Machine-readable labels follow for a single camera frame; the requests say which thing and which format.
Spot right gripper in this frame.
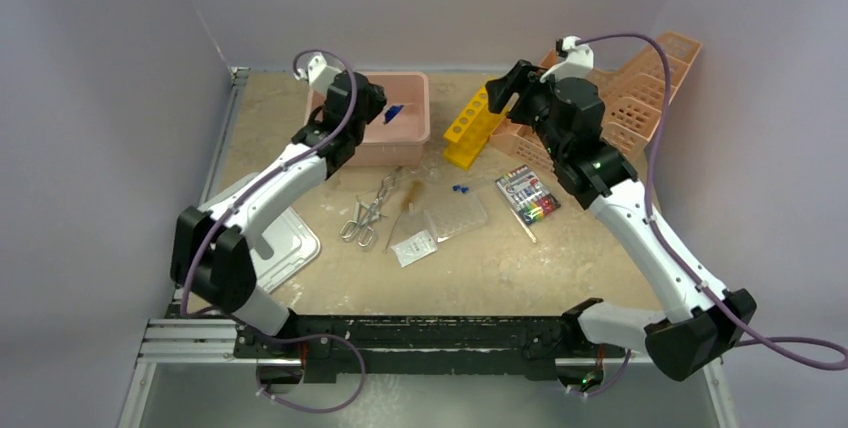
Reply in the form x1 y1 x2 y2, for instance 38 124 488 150
487 61 570 161

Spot brown test tube brush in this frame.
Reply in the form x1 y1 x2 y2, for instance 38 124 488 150
383 180 424 254

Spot metal crucible tongs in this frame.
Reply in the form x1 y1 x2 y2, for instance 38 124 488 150
339 166 402 250

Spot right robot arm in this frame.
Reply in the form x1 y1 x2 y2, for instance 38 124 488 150
485 60 757 381

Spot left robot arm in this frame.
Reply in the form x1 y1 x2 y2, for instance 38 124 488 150
170 71 387 357

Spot pink plastic bin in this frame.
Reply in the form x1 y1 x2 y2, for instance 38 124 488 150
344 72 431 167

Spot yellow test tube rack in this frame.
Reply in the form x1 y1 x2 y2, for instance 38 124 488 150
443 87 505 170

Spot marker pen pack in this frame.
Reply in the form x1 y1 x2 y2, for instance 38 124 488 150
494 165 561 226

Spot clear glass beaker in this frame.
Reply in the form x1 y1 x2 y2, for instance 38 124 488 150
422 163 444 184

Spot pink plastic desk organizer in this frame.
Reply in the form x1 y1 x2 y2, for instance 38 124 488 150
489 32 703 172

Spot glass stirring rod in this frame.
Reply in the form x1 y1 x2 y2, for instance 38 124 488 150
506 199 538 244

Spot clear well plate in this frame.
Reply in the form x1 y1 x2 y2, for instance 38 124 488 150
423 192 489 243

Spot small white plastic bag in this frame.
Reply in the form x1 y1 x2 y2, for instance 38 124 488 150
390 230 438 268

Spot white bin lid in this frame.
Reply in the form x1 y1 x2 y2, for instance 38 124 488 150
195 173 322 295

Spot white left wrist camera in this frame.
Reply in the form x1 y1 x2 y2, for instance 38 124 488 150
293 52 345 95

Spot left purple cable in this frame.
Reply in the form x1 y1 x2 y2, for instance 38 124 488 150
180 48 367 414

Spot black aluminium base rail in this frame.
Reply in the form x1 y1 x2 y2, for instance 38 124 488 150
137 299 637 387

